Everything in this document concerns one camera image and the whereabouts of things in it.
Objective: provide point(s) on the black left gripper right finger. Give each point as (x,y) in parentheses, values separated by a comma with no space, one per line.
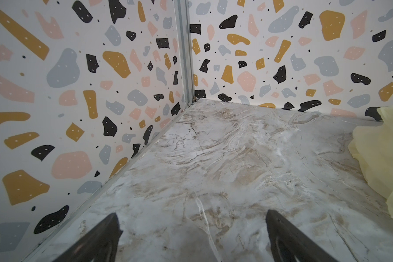
(289,244)

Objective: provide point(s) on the yellow plastic fruit-print bag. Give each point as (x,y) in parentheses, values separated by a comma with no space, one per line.
(373,148)

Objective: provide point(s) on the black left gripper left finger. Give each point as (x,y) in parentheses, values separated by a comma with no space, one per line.
(98,245)

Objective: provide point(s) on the aluminium left corner post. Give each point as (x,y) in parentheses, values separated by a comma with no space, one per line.
(184,38)

